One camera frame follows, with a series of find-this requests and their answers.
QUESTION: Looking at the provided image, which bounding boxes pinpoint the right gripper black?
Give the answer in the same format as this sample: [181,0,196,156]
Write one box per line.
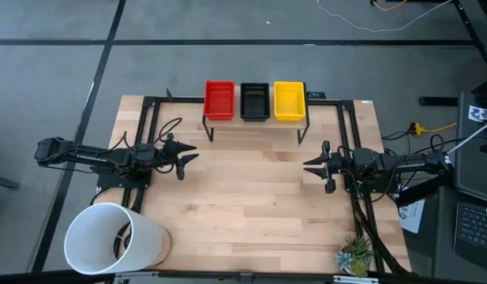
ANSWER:
[302,140,349,195]

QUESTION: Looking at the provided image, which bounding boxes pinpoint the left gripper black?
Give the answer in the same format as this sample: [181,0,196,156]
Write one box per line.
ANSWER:
[160,133,200,181]

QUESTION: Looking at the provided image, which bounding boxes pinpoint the red plastic slotted basket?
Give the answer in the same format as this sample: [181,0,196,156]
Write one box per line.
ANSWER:
[203,80,236,121]

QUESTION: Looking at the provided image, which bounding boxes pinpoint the yellow plastic slotted basket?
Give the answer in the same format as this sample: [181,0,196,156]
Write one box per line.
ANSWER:
[273,80,307,122]

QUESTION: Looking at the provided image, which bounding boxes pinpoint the black plastic slotted basket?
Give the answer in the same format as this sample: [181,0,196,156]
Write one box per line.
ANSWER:
[239,81,272,122]

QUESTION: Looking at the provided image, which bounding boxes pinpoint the wooden shelf with black legs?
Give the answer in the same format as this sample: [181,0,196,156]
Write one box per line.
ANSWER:
[201,80,311,145]

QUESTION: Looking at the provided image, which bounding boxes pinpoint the small green succulent plant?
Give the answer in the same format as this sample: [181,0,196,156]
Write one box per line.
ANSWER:
[333,234,375,278]

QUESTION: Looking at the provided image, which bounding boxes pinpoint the round wooden lamp base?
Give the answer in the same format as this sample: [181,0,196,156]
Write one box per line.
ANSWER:
[150,226,173,267]

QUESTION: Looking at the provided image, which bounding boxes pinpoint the white printed paper sheet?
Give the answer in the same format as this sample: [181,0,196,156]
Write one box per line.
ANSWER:
[398,196,426,234]

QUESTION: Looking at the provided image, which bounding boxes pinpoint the black aluminium rig beam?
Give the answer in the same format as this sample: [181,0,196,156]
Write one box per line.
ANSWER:
[0,269,487,284]

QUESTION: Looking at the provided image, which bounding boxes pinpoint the white cylindrical bucket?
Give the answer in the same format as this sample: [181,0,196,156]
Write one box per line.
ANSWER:
[63,202,164,276]

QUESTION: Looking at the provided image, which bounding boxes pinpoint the black flat floor bar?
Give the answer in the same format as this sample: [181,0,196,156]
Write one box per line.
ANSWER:
[418,96,460,107]

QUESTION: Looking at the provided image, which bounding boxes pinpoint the black side desk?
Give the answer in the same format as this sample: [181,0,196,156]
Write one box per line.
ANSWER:
[395,169,487,284]

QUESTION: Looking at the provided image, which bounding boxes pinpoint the dark grey flat panel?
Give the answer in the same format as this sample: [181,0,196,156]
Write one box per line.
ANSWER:
[453,92,487,204]

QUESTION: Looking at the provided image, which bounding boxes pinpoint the printed marker tag sheet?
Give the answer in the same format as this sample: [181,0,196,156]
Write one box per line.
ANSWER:
[467,104,487,124]

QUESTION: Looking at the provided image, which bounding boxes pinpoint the black laptop keyboard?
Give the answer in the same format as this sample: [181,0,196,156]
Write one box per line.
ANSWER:
[453,200,487,274]

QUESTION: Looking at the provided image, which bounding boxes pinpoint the dark grey floor object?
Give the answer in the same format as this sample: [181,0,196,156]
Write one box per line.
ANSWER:
[0,172,22,191]

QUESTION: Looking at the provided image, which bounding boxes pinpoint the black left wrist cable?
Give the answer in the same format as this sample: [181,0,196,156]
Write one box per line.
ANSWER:
[150,117,184,149]

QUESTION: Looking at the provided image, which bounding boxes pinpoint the black metal mounting frame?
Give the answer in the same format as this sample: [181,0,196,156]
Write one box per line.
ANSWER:
[120,88,412,276]

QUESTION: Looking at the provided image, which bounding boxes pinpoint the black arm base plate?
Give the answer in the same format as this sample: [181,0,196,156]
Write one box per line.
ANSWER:
[343,173,399,195]
[96,173,152,190]

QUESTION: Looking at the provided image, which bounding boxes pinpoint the black power cable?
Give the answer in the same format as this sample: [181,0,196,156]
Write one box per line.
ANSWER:
[380,125,416,141]

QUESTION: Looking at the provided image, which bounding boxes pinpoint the black cable bundle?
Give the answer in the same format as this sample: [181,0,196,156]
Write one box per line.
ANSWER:
[351,195,412,276]

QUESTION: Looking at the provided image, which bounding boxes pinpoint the yellow extension cord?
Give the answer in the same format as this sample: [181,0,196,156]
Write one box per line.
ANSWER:
[408,121,459,137]

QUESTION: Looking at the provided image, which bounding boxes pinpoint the long silver aluminium bracket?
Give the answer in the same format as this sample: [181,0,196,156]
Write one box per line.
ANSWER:
[332,275,380,284]

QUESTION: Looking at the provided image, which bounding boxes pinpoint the black right elbow cable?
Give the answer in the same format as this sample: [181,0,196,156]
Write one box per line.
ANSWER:
[429,133,446,155]

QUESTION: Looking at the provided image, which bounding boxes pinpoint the thin white floor cable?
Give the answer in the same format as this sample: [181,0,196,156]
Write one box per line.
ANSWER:
[316,0,453,33]

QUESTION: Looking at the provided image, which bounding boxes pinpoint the thick white cable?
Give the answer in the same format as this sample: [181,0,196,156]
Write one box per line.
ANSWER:
[446,118,487,155]

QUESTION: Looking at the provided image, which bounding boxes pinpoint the thin yellow floor cable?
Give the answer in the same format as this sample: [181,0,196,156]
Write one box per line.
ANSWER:
[370,0,409,12]

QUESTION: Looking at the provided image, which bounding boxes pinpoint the black desk frame bar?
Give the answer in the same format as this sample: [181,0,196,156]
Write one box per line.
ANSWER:
[451,0,487,74]

